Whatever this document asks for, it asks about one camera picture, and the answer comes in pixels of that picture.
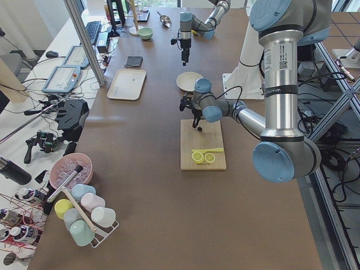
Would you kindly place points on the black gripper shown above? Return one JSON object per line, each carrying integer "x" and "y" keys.
{"x": 196, "y": 112}
{"x": 185, "y": 44}

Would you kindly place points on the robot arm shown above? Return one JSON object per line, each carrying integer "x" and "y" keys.
{"x": 283, "y": 152}
{"x": 189, "y": 22}

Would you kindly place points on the cream rabbit tray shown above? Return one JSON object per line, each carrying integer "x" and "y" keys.
{"x": 127, "y": 84}

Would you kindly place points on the bamboo cutting board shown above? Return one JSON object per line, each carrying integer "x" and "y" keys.
{"x": 207, "y": 140}

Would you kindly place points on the yellow plastic knife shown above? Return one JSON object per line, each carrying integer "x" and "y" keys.
{"x": 219, "y": 149}

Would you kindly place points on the metal scoop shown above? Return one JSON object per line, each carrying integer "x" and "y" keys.
{"x": 165, "y": 20}

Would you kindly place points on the lemon half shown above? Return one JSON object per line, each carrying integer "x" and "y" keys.
{"x": 198, "y": 157}

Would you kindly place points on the lemon slice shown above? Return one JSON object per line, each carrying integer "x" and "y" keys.
{"x": 209, "y": 157}

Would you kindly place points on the green bowl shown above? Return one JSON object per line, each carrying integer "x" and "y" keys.
{"x": 145, "y": 33}

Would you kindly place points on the dark grey folded cloth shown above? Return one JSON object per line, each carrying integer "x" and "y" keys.
{"x": 134, "y": 62}

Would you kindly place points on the wooden glass stand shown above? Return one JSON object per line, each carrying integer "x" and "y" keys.
{"x": 134, "y": 30}

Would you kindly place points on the black keyboard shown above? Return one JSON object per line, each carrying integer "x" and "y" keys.
{"x": 93, "y": 28}

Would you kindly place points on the far teach pendant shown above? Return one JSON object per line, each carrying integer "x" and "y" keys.
{"x": 76, "y": 57}

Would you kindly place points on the teach pendant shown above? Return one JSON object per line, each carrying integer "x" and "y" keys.
{"x": 62, "y": 80}
{"x": 76, "y": 57}

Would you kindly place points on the near teach pendant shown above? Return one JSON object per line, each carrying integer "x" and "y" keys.
{"x": 62, "y": 80}

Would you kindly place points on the metal muddler tool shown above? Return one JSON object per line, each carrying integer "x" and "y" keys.
{"x": 55, "y": 193}

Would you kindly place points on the pink cup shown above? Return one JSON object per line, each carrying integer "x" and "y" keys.
{"x": 90, "y": 201}

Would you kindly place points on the black computer mouse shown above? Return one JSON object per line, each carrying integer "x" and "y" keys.
{"x": 51, "y": 54}

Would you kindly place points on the blue cup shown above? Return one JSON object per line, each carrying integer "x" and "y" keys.
{"x": 79, "y": 190}

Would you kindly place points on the pink bowl with ice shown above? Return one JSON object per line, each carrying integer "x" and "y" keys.
{"x": 66, "y": 165}

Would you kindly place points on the white cup rack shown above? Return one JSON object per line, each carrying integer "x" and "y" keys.
{"x": 102, "y": 234}

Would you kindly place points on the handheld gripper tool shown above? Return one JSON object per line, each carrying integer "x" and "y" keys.
{"x": 47, "y": 141}

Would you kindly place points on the grey cup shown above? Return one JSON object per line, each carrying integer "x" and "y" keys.
{"x": 71, "y": 216}

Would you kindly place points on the yellow cup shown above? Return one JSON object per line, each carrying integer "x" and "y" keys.
{"x": 61, "y": 207}

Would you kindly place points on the mint green cup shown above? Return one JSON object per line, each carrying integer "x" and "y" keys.
{"x": 81, "y": 233}

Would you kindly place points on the black bottle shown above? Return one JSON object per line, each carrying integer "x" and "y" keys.
{"x": 13, "y": 172}

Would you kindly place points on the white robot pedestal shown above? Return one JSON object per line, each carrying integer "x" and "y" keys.
{"x": 245, "y": 81}

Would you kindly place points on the aluminium frame post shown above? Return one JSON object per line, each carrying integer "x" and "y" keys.
{"x": 80, "y": 29}

